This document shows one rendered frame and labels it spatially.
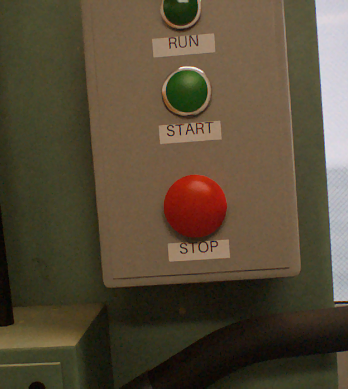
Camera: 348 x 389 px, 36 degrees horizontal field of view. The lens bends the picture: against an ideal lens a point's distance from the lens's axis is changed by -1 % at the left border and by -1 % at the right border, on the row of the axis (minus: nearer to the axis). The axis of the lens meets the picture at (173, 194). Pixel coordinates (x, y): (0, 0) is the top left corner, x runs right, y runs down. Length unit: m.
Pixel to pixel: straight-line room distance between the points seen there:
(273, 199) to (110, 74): 0.10
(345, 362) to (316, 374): 1.47
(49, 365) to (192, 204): 0.10
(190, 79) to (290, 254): 0.10
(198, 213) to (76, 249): 0.11
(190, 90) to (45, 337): 0.14
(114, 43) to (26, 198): 0.12
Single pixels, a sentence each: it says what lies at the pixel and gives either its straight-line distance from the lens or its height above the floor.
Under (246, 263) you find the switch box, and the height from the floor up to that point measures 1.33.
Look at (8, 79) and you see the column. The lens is 0.35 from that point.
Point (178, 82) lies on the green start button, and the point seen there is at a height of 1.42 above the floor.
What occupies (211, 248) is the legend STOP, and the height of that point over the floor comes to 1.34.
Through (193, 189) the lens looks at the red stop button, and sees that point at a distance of 0.25.
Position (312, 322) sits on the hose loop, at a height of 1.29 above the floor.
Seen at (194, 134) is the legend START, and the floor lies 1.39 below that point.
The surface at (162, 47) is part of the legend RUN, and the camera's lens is 0.27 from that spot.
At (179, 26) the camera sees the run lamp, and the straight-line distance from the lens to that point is 0.27.
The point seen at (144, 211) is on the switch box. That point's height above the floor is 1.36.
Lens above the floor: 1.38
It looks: 3 degrees down
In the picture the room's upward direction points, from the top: 4 degrees counter-clockwise
